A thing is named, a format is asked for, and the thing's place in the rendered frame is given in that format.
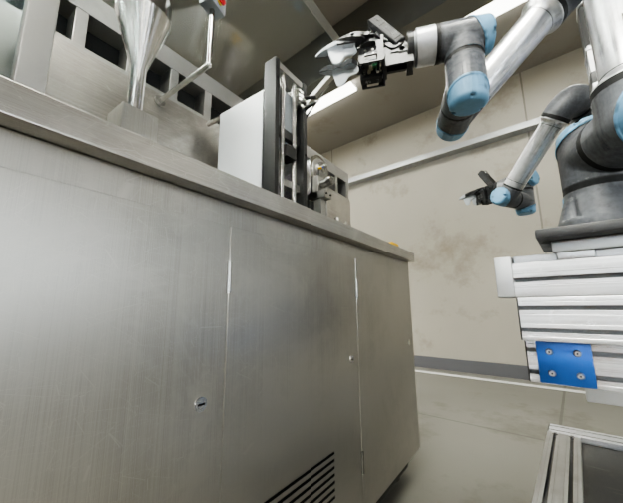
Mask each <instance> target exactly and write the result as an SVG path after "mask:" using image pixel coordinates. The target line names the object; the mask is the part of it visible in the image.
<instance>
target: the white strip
mask: <svg viewBox="0 0 623 503"><path fill-rule="evenodd" d="M263 96H264V90H261V91H260V92H258V93H256V94H254V95H252V96H251V97H249V98H247V99H245V100H244V101H242V102H240V103H238V104H237V105H235V106H233V107H231V108H230V109H228V110H226V111H224V112H223V113H221V114H220V115H218V116H217V117H215V118H213V119H212V120H210V121H208V122H207V123H206V124H207V126H208V127H209V126H211V125H213V124H215V123H217V122H218V121H220V132H219V152H218V169H219V170H221V171H224V172H226V173H228V174H231V175H233V176H235V177H238V178H240V179H242V180H245V181H247V182H249V183H252V184H254V185H256V186H259V187H260V186H261V182H262V138H263Z"/></svg>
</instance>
